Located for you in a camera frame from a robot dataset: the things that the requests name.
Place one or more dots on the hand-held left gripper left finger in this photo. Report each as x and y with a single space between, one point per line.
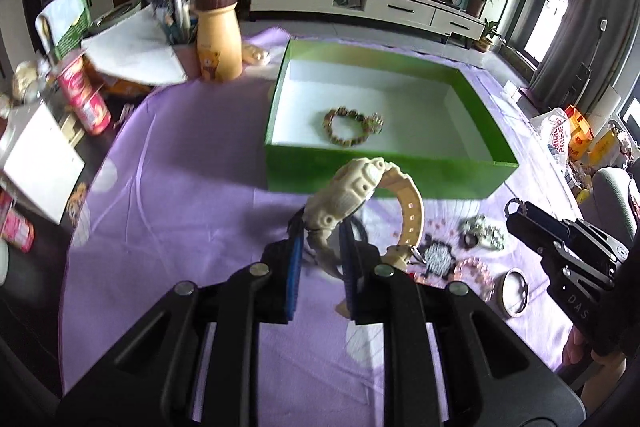
295 267

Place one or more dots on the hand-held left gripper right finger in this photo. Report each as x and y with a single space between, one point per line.
350 272

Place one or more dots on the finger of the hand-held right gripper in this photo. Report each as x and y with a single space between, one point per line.
530 229
550 219

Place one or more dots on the silver bangle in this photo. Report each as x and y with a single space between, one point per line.
500 302

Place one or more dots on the cream plastic wristwatch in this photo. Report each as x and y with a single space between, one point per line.
350 187

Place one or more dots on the green cardboard box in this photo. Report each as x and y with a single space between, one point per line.
290 167

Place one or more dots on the person's right hand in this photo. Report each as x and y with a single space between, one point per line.
577 349

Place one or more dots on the grey chair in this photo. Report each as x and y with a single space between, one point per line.
612 192

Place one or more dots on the white red plastic bag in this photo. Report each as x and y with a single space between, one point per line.
552 134

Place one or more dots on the yellow packages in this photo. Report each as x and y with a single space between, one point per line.
582 137

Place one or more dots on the purple floral tablecloth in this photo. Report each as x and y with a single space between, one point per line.
200 157

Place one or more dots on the small potted plant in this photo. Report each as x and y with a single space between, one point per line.
485 42

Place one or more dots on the grey curtain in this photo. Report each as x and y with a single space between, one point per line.
580 32

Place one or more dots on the upright stick vacuum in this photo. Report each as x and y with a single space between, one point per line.
602 25

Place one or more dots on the pink pen holder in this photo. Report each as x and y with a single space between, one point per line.
187 59

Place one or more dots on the cream bottle brown lid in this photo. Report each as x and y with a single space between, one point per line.
217 42

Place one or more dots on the orange package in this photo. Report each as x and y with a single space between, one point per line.
120 87

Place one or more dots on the white television cabinet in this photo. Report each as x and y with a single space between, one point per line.
400 9

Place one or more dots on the red snack can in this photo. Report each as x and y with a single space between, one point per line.
87 102

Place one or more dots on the white paper sheets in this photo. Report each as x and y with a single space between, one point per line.
135 52

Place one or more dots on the bunch of pens and pencils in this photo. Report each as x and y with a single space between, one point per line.
180 17

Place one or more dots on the white card box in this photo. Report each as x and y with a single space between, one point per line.
40 162

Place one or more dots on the pink packet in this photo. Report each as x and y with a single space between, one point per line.
15 227

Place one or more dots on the crumpled clear wrapper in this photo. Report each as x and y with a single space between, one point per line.
30 79

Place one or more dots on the green white package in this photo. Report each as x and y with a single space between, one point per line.
70 27

